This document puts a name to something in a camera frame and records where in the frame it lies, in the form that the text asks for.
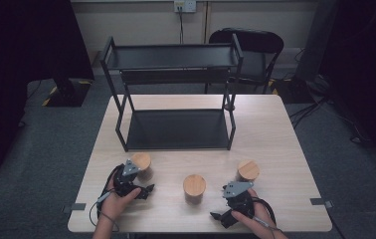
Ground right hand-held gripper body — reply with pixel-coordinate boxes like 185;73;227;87
221;180;256;221

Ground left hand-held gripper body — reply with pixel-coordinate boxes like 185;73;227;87
112;158;144;199

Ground glass jar with bamboo lid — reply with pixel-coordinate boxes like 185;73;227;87
236;159;261;183
129;151;154;183
182;174;207;205

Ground black metal shelf rack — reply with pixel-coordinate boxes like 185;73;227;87
99;33;245;153

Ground person's left hand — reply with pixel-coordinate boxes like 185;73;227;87
100;175;142;223

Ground person's right hand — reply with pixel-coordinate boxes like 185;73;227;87
230;188;278;234

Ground grey table clamp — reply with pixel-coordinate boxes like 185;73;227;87
309;197;335;209
62;202;88;214

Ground black stand base striped edge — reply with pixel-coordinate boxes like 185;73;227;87
268;77;317;105
42;78;93;109

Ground black folding chair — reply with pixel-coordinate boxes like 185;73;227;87
204;27;285;96

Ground black curtain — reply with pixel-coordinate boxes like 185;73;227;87
0;0;95;183

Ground grey upright panel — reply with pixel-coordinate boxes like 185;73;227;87
294;0;339;83

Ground dark curtain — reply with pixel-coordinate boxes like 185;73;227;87
318;0;376;174

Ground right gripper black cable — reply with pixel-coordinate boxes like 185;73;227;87
251;196;282;233

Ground black floor cables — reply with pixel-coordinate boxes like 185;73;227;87
288;95;373;147

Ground black plug with cable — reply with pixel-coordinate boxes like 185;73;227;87
176;5;185;45

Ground white wall socket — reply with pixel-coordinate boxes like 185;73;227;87
173;0;198;14

